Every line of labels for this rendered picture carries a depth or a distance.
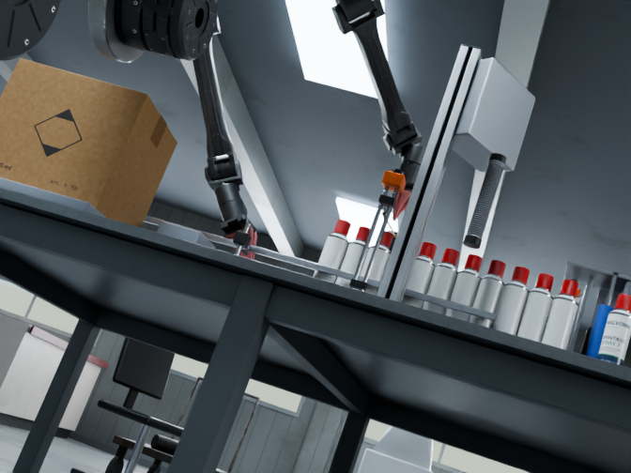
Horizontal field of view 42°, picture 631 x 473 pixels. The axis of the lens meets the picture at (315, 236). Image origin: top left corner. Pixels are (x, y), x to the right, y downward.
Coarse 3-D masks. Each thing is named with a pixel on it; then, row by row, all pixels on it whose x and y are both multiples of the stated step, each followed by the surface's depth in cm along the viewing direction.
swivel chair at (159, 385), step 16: (128, 352) 512; (144, 352) 523; (160, 352) 534; (128, 368) 512; (144, 368) 522; (160, 368) 534; (128, 384) 512; (144, 384) 522; (160, 384) 533; (128, 400) 517; (128, 416) 482; (144, 416) 475; (144, 432) 499; (176, 432) 489; (128, 464) 495
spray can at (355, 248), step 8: (360, 232) 190; (368, 232) 190; (360, 240) 189; (352, 248) 188; (360, 248) 188; (368, 248) 188; (352, 256) 187; (360, 256) 187; (344, 264) 187; (352, 264) 186; (352, 272) 186; (360, 272) 187; (336, 280) 187; (344, 280) 186
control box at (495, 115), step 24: (480, 72) 180; (504, 72) 181; (480, 96) 176; (504, 96) 181; (528, 96) 186; (480, 120) 176; (504, 120) 181; (528, 120) 187; (456, 144) 181; (480, 144) 177; (504, 144) 181; (480, 168) 188; (504, 168) 184
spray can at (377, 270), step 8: (384, 232) 187; (384, 240) 187; (384, 248) 186; (368, 256) 186; (376, 256) 185; (384, 256) 185; (376, 264) 184; (384, 264) 185; (376, 272) 184; (376, 280) 184; (368, 288) 183; (376, 288) 184
